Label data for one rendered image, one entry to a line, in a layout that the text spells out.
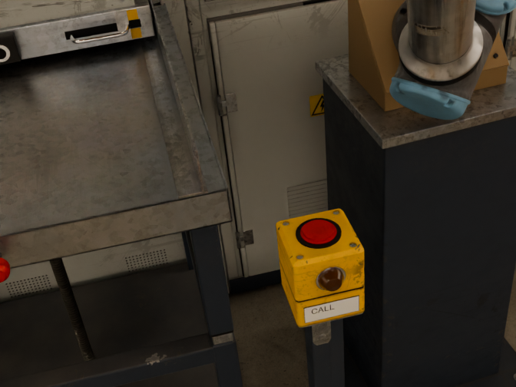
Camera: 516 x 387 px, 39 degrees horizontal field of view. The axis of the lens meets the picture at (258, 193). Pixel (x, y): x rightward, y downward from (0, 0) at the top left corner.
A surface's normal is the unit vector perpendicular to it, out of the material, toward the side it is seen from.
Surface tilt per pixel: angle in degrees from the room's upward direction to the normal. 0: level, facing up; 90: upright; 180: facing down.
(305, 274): 90
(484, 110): 0
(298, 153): 90
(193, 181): 0
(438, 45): 124
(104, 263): 90
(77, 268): 90
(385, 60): 45
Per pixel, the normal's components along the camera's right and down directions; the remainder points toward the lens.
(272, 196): 0.22, 0.57
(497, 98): -0.09, -0.80
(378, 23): 0.14, -0.17
